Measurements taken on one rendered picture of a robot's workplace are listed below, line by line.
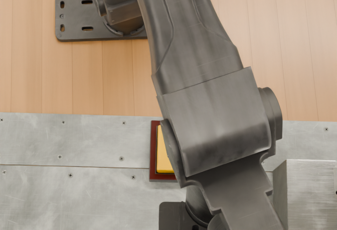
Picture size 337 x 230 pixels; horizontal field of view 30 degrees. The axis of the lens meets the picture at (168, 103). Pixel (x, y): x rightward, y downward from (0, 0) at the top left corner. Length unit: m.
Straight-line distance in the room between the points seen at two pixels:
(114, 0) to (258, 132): 0.33
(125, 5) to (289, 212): 0.31
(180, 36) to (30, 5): 0.51
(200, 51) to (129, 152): 0.42
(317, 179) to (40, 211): 0.35
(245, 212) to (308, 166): 0.31
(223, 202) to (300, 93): 0.44
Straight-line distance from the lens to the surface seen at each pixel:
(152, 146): 0.83
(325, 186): 0.78
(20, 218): 0.85
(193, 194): 0.53
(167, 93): 0.44
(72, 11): 0.90
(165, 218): 0.61
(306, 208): 0.77
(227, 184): 0.48
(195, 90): 0.44
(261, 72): 0.89
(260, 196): 0.48
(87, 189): 0.84
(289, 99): 0.89
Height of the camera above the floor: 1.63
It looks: 75 degrees down
